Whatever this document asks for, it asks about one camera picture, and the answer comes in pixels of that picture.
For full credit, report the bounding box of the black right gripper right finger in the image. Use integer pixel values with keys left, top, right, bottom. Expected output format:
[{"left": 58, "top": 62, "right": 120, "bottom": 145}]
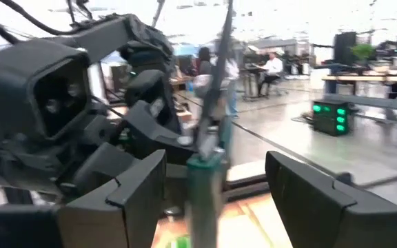
[{"left": 265, "top": 150, "right": 397, "bottom": 248}]

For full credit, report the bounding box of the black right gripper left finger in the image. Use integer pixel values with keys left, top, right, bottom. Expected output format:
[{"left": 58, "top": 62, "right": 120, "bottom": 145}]
[{"left": 57, "top": 149, "right": 167, "bottom": 248}]

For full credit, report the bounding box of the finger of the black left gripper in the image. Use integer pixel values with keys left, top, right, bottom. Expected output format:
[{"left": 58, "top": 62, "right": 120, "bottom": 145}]
[
  {"left": 125, "top": 101, "right": 200, "bottom": 154},
  {"left": 59, "top": 142, "right": 141, "bottom": 200}
]

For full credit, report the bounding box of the green pruner with black strap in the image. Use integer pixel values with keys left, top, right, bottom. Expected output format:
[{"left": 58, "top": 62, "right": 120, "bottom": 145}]
[{"left": 184, "top": 0, "right": 236, "bottom": 248}]

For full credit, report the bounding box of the person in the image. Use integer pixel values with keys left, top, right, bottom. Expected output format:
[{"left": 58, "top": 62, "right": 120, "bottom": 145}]
[
  {"left": 257, "top": 51, "right": 285, "bottom": 98},
  {"left": 193, "top": 46, "right": 214, "bottom": 99}
]

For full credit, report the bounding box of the black box with green lights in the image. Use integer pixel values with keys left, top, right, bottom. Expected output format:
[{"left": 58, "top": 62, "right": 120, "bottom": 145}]
[{"left": 311, "top": 99, "right": 352, "bottom": 137}]

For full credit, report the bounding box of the wooden workbench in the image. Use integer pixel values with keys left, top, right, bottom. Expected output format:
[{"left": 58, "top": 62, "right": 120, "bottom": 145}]
[{"left": 321, "top": 70, "right": 397, "bottom": 147}]

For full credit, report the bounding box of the green leafy plant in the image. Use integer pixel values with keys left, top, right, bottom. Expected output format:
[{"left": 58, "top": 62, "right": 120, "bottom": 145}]
[{"left": 350, "top": 43, "right": 376, "bottom": 62}]

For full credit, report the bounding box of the black monitor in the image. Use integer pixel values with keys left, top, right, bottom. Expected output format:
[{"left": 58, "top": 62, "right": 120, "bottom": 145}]
[{"left": 332, "top": 31, "right": 358, "bottom": 66}]

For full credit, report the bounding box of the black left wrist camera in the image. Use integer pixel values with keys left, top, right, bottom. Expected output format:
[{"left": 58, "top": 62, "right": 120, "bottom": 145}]
[{"left": 0, "top": 39, "right": 92, "bottom": 143}]

